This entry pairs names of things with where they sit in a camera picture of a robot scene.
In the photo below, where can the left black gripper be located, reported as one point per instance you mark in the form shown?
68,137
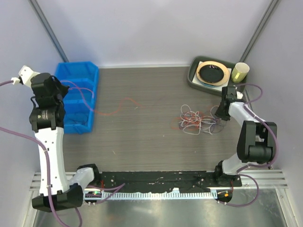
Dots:
64,88

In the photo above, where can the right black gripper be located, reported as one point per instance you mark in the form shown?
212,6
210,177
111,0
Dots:
224,117

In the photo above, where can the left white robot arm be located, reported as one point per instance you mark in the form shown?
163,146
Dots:
56,191

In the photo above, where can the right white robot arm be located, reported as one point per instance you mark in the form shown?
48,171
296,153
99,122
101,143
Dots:
257,145

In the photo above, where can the yellow-green paper cup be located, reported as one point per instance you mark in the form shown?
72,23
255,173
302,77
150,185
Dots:
239,72

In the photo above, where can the black plate with gold rim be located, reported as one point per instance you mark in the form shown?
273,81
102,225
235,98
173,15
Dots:
211,72

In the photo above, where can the dark green tray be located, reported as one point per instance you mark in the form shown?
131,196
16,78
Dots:
192,71

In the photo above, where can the blue plastic compartment bin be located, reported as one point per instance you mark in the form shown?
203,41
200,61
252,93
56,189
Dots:
82,79

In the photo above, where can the white paper under plate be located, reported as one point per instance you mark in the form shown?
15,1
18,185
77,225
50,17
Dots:
212,87

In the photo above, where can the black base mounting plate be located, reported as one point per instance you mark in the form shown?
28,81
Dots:
165,181

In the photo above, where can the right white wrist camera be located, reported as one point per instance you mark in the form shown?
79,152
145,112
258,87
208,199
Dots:
239,96

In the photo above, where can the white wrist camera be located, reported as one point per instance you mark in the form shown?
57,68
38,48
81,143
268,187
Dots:
25,76
239,96

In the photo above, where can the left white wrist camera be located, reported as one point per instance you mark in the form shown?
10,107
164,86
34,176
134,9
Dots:
25,76

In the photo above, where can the aluminium frame rail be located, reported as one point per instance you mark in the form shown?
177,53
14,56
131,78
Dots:
266,179

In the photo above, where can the white slotted cable duct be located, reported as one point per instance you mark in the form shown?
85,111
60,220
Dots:
174,195

